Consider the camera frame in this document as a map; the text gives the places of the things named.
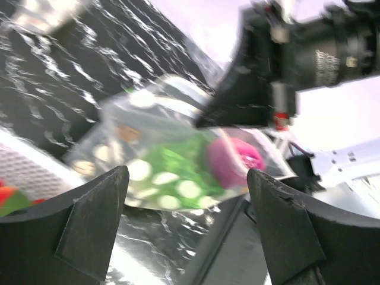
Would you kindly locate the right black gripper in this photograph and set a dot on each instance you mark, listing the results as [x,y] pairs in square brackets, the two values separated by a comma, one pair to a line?
[341,45]

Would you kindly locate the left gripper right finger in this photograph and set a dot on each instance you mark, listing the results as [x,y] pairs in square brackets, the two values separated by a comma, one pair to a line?
[307,241]

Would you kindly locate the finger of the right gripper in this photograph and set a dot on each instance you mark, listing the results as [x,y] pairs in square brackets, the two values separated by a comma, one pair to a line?
[240,96]

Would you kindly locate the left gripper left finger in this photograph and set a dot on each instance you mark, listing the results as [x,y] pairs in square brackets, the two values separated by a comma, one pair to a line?
[67,239]

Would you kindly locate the purple onion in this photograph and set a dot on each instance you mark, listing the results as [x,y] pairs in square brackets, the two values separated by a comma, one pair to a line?
[229,160]

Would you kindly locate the white perforated plastic basket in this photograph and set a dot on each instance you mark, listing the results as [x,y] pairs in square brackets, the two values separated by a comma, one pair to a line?
[35,173]

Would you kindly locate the zip bag with white slices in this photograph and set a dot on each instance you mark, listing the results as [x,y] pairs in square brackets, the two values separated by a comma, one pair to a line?
[133,121]

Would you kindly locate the green lettuce head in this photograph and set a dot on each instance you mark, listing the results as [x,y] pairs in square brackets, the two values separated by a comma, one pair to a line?
[173,176]

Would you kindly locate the back bag of slices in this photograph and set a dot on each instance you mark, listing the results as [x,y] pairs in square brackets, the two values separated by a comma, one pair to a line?
[43,17]

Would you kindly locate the red cherry bunch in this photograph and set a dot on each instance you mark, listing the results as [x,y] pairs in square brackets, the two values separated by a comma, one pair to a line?
[12,199]

